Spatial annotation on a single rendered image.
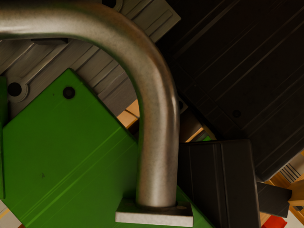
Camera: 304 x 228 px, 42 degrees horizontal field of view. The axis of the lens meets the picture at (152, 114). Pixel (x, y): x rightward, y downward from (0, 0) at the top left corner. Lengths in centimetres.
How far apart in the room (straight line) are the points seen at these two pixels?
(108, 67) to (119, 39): 5
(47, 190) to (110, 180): 5
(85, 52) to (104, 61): 2
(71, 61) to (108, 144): 8
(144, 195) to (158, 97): 7
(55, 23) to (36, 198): 14
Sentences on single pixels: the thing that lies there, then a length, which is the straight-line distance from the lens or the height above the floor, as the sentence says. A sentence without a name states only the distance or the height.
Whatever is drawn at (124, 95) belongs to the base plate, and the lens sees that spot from 95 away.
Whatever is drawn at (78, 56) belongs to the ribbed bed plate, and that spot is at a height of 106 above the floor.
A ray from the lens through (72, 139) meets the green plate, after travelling 33.
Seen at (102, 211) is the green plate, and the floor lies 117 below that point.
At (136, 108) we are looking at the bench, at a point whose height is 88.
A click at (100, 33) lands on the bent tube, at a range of 29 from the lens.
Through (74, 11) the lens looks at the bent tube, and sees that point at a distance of 29.
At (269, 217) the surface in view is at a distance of 420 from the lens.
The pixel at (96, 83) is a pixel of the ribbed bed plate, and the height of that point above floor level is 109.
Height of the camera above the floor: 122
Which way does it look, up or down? 15 degrees down
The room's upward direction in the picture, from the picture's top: 139 degrees clockwise
